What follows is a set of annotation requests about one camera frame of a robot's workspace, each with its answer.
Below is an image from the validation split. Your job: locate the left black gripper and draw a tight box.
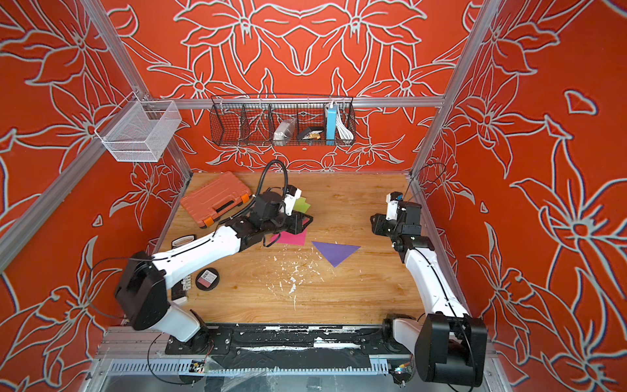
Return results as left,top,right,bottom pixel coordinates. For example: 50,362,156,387
263,208,314,237

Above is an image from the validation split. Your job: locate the magenta square paper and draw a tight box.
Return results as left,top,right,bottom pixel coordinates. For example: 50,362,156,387
270,217,310,246

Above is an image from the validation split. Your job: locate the lime green square paper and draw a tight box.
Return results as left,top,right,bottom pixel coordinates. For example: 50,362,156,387
293,197,311,213

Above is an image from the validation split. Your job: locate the purple square paper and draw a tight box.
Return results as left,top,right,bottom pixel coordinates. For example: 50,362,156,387
313,242,360,268

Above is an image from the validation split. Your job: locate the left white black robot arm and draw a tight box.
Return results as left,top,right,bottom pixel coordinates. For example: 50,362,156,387
114,212,314,342

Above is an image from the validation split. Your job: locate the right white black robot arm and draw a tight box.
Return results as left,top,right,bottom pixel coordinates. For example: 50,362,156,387
371,192,488,390

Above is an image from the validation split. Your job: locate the orange plastic tool case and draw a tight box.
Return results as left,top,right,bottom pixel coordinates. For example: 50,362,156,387
181,171,251,228

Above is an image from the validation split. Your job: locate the round black puck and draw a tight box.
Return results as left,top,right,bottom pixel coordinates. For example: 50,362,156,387
194,268,220,292

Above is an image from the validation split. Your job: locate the clear plastic bag in basket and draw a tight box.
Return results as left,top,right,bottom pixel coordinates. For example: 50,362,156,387
272,118,297,146

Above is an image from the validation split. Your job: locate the small black box in basket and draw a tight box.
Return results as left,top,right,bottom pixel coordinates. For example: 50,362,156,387
297,126,326,141

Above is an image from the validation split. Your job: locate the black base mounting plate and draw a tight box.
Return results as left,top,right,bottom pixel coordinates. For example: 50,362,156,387
165,323,410,370

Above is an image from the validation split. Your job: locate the light blue box in basket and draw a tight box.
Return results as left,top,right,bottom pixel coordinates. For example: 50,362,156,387
326,104,337,145

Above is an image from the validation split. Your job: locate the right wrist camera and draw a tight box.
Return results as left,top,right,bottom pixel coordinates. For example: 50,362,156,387
385,191,403,221

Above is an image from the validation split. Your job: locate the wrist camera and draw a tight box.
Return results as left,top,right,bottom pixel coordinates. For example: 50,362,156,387
385,191,403,221
252,185,302,221

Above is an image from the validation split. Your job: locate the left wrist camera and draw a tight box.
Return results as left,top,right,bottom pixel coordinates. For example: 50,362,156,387
252,185,302,221

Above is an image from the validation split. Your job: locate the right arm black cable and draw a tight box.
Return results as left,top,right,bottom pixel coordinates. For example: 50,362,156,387
404,162,447,203

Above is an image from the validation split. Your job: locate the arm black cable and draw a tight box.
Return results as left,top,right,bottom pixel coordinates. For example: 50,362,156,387
404,162,447,203
258,158,290,193

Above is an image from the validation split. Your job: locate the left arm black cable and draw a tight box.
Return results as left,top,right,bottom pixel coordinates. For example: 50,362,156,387
258,158,290,193

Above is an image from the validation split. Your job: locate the black wire wall basket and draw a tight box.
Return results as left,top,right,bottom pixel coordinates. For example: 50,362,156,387
209,94,357,147

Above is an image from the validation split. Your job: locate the white cable in basket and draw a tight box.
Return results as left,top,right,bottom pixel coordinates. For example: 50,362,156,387
335,113,354,144

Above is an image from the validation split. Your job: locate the clear acrylic wall bin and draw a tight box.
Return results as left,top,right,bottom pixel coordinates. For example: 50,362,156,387
96,101,181,163

